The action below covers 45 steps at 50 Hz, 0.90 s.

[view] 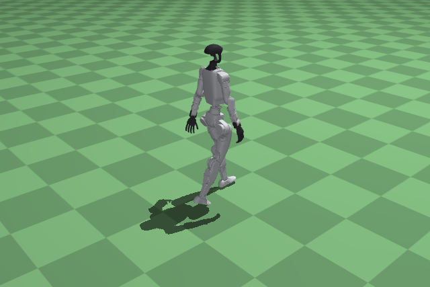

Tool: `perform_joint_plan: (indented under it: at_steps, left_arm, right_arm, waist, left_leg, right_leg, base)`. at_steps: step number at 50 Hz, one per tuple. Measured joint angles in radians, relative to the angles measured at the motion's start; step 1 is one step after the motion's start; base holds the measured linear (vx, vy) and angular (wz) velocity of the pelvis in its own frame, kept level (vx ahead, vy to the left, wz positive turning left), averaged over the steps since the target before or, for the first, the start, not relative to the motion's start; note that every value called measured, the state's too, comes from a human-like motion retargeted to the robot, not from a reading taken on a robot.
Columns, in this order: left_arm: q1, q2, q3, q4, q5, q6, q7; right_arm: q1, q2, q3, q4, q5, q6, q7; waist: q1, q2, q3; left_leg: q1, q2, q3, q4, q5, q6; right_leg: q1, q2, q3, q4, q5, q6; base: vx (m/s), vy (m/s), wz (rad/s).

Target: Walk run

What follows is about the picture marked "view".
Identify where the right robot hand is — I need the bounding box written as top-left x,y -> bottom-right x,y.
232,122 -> 244,143

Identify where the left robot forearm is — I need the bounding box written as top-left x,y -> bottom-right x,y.
191,92 -> 202,116

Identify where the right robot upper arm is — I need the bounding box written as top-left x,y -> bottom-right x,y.
217,71 -> 231,105

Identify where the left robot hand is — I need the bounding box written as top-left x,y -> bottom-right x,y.
185,111 -> 198,133

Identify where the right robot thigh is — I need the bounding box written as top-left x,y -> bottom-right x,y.
207,120 -> 232,168

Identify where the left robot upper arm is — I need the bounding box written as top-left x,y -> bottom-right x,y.
196,67 -> 205,97

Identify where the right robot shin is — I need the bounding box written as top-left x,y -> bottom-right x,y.
200,161 -> 220,199

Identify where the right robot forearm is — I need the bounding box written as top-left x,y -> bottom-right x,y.
227,97 -> 241,126

